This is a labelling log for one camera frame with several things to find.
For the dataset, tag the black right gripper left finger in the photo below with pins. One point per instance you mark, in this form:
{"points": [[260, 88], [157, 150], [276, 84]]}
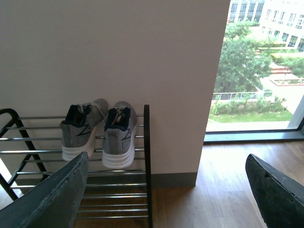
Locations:
{"points": [[53, 203]]}

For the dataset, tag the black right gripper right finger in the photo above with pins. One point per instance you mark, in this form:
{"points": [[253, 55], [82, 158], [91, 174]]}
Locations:
{"points": [[280, 199]]}

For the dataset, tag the grey knit sneaker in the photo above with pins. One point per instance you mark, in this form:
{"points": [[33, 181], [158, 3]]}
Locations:
{"points": [[119, 133], [80, 127]]}

